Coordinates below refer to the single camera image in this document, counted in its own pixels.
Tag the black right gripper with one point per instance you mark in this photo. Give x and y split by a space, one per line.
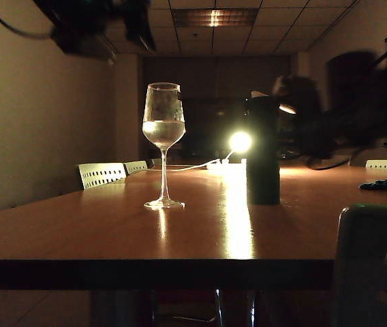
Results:
333 136

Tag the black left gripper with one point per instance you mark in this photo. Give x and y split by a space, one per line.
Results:
84 39

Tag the black thermos cup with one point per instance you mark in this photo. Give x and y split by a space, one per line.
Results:
263 163

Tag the clear stemmed wine glass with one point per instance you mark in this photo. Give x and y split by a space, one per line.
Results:
163 136

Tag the white power strip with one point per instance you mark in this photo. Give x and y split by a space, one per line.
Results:
227 166

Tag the large white perforated chair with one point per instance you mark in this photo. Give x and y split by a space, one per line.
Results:
101 173

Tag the grey plastic chair back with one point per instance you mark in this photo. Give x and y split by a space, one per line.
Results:
374 272

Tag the thin metal table leg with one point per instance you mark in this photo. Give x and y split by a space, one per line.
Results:
218 308
252 308

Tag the wide dark table leg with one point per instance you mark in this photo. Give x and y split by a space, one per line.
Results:
123 308

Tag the dark wall screen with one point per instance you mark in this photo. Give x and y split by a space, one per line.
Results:
210 129

